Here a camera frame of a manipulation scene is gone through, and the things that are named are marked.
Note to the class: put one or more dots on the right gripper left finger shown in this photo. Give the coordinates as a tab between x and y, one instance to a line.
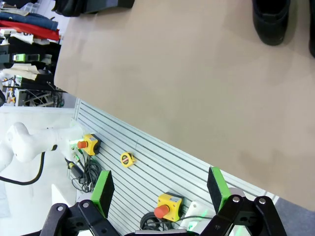
102	194

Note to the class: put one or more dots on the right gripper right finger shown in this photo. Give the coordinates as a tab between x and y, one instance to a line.
219	191

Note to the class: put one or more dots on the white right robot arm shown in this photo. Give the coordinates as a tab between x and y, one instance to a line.
194	211

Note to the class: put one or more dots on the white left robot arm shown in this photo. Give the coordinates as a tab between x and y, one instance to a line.
22	145

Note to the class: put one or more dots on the yellow tape measure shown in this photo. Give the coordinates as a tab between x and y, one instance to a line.
126	159

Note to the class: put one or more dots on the yellow emergency stop box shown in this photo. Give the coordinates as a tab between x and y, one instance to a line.
169	204
92	145

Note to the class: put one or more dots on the beige hanging garment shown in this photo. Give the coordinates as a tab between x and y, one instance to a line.
22	71

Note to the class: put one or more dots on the rack of folded clothes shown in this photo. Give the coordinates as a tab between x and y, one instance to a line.
37	49

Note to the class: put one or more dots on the red hanging garment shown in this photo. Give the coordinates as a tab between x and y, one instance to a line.
29	30

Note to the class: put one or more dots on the navy hanging garment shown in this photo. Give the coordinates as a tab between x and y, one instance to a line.
32	20

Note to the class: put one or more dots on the slatted aluminium base plate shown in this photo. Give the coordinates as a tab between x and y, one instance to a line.
152	177

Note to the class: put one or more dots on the black metal truss frame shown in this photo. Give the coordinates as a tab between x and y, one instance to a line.
37	98

